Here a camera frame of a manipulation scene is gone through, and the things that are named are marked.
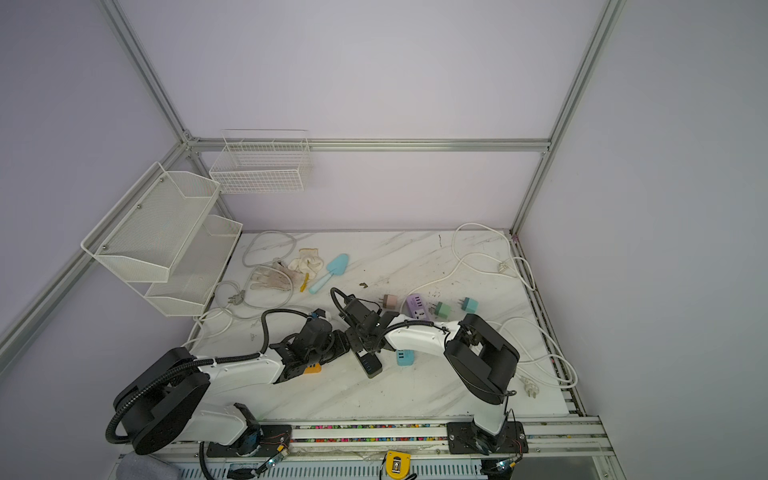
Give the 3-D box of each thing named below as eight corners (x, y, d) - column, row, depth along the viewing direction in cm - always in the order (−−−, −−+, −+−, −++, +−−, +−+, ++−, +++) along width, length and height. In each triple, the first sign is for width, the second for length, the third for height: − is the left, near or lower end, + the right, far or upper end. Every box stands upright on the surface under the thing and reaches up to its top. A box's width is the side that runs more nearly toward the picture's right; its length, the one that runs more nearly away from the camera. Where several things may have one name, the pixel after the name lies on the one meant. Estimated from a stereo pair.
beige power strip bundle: (259, 305, 101) (256, 301, 99) (248, 275, 109) (245, 271, 107) (330, 274, 110) (329, 270, 108) (315, 248, 118) (314, 244, 116)
